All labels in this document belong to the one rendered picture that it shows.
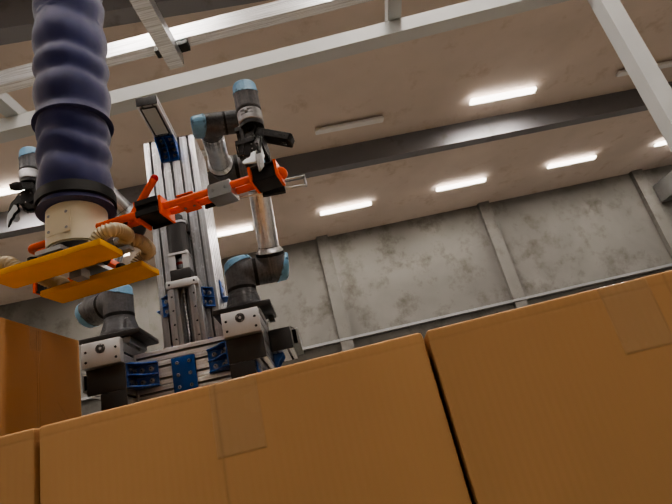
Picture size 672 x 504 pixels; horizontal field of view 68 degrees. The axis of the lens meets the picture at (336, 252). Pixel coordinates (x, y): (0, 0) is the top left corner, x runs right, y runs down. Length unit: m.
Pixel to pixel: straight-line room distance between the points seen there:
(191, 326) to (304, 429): 1.70
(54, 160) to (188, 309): 0.84
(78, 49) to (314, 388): 1.62
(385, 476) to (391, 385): 0.08
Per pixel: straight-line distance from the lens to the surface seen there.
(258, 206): 2.03
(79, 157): 1.70
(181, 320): 2.17
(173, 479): 0.54
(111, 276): 1.63
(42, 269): 1.56
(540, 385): 0.53
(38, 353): 1.62
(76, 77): 1.87
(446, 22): 4.10
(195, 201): 1.49
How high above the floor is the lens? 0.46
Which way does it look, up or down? 21 degrees up
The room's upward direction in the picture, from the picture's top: 14 degrees counter-clockwise
